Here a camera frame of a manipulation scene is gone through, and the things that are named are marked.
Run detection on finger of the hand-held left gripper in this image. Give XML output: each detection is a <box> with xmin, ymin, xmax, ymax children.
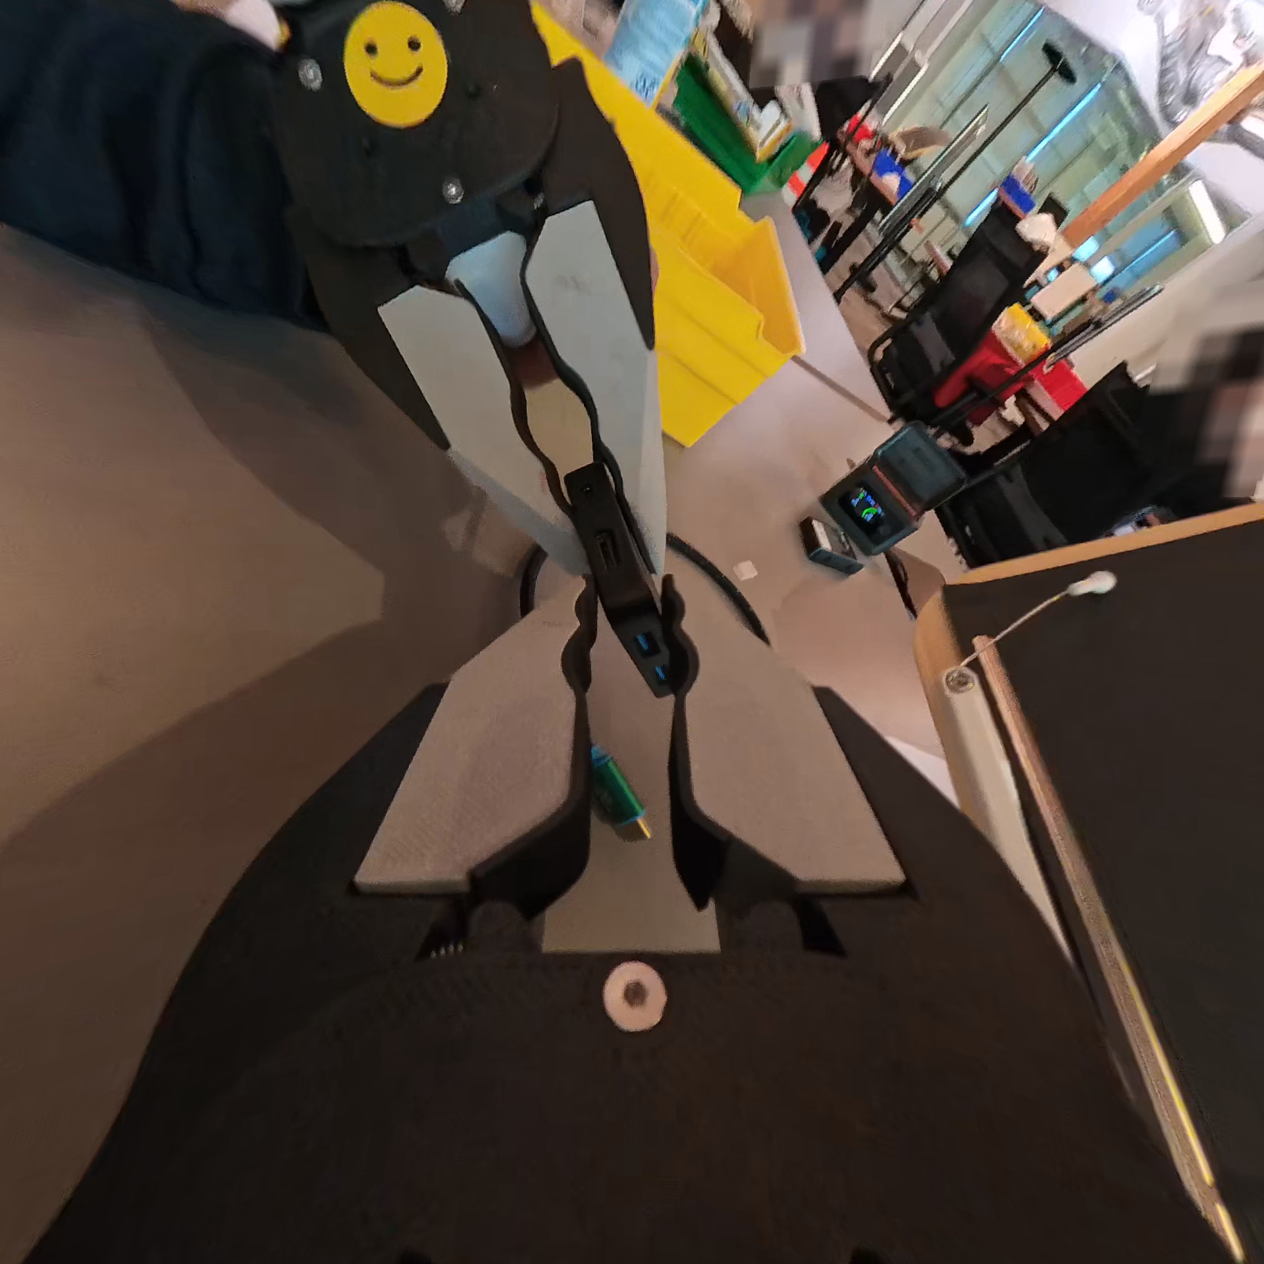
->
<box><xmin>378</xmin><ymin>282</ymin><xmax>597</xmax><ymax>579</ymax></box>
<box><xmin>521</xmin><ymin>197</ymin><xmax>674</xmax><ymax>579</ymax></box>

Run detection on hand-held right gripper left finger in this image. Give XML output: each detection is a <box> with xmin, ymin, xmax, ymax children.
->
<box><xmin>354</xmin><ymin>578</ymin><xmax>597</xmax><ymax>920</ymax></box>

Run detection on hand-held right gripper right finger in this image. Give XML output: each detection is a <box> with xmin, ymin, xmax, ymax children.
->
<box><xmin>660</xmin><ymin>576</ymin><xmax>906</xmax><ymax>912</ymax></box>

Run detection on thin black cable green plugs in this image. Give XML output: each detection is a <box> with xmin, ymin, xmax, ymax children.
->
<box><xmin>518</xmin><ymin>533</ymin><xmax>774</xmax><ymax>843</ymax></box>

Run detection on black multiport hub adapter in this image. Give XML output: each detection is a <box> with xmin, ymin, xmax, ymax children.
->
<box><xmin>563</xmin><ymin>465</ymin><xmax>697</xmax><ymax>701</ymax></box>

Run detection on person's left forearm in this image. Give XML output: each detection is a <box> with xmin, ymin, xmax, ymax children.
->
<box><xmin>0</xmin><ymin>0</ymin><xmax>327</xmax><ymax>332</ymax></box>

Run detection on small black battery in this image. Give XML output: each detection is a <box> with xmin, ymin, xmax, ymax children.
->
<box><xmin>798</xmin><ymin>515</ymin><xmax>865</xmax><ymax>578</ymax></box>

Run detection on green plastic bin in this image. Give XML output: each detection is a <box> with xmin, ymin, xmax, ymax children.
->
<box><xmin>672</xmin><ymin>54</ymin><xmax>822</xmax><ymax>197</ymax></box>

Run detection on white blue wipes canister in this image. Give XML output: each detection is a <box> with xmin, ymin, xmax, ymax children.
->
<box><xmin>604</xmin><ymin>0</ymin><xmax>712</xmax><ymax>106</ymax></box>

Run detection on black power bank with display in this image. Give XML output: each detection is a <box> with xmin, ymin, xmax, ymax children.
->
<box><xmin>820</xmin><ymin>424</ymin><xmax>967</xmax><ymax>557</ymax></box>

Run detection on wooden board with black panel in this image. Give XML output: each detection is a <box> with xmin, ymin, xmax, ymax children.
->
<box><xmin>914</xmin><ymin>507</ymin><xmax>1264</xmax><ymax>1264</ymax></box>

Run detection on red plastic bin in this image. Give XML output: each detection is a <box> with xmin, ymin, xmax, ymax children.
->
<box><xmin>933</xmin><ymin>330</ymin><xmax>1078</xmax><ymax>416</ymax></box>

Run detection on black floor lamp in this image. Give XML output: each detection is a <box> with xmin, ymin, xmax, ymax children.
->
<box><xmin>835</xmin><ymin>42</ymin><xmax>1079</xmax><ymax>302</ymax></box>

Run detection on wire arm with white tip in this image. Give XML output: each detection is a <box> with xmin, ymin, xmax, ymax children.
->
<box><xmin>943</xmin><ymin>572</ymin><xmax>1119</xmax><ymax>693</ymax></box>

